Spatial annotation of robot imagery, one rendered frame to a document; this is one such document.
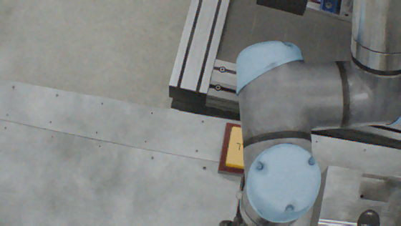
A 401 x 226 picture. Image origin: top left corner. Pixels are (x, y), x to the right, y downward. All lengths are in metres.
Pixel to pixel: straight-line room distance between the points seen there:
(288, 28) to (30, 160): 0.91
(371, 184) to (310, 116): 0.44
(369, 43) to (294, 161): 0.15
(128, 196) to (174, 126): 0.14
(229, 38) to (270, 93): 1.17
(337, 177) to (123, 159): 0.34
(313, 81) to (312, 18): 1.21
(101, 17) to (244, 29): 0.44
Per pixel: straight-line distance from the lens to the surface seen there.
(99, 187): 1.36
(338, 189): 1.29
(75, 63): 2.27
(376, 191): 1.33
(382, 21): 0.86
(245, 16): 2.09
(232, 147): 1.33
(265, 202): 0.85
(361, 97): 0.91
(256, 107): 0.89
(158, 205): 1.35
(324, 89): 0.90
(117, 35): 2.29
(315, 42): 2.08
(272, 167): 0.85
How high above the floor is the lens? 2.13
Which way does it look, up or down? 74 degrees down
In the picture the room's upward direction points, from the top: 6 degrees clockwise
